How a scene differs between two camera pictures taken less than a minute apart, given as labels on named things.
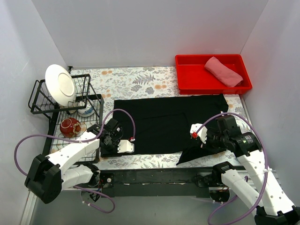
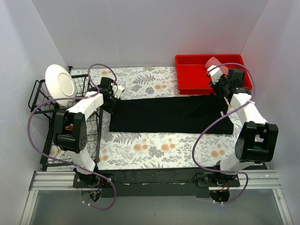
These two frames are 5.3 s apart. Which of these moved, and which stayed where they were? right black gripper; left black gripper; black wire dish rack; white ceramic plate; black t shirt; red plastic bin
Moved: black t shirt; left black gripper; right black gripper
Stayed: white ceramic plate; black wire dish rack; red plastic bin
